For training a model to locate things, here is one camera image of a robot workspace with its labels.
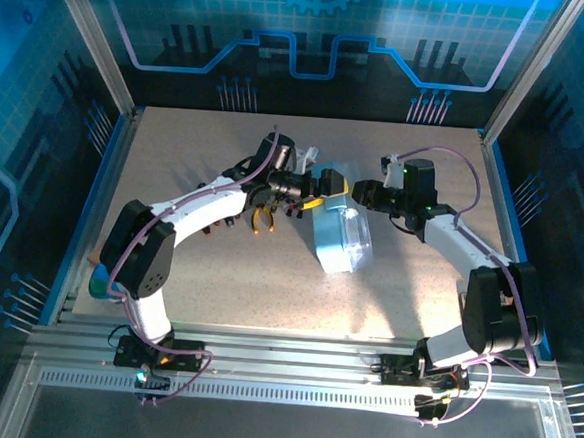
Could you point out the stubby red black screwdriver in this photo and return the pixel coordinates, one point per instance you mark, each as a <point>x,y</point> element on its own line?
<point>216,223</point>

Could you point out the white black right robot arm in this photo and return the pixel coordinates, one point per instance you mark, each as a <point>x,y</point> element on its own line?
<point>451,240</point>

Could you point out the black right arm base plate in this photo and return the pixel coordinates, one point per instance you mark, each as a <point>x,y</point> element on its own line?
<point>394,374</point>

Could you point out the dark acrylic panel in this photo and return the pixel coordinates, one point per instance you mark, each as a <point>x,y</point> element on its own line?
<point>282,434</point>

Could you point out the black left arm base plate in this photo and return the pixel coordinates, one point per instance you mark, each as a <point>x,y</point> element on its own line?
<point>189,361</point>

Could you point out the blue aluminium side rail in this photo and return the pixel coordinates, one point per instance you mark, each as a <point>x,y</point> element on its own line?
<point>110,166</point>
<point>501,193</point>

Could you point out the blue green plastic cup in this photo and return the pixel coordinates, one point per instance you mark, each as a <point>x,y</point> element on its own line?
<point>99,283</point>

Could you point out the aluminium frame rail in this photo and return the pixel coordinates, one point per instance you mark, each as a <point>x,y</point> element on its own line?
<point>287,354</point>

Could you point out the stubby blue black screwdriver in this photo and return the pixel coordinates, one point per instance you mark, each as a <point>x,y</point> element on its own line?
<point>229,221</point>

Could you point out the blue tool case clear lid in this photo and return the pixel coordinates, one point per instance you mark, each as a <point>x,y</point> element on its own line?
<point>335,252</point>

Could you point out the aluminium corner post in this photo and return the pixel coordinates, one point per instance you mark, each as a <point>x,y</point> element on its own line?
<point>98,45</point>
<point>520,74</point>

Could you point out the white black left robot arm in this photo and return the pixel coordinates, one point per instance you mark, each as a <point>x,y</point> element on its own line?
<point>202,210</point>

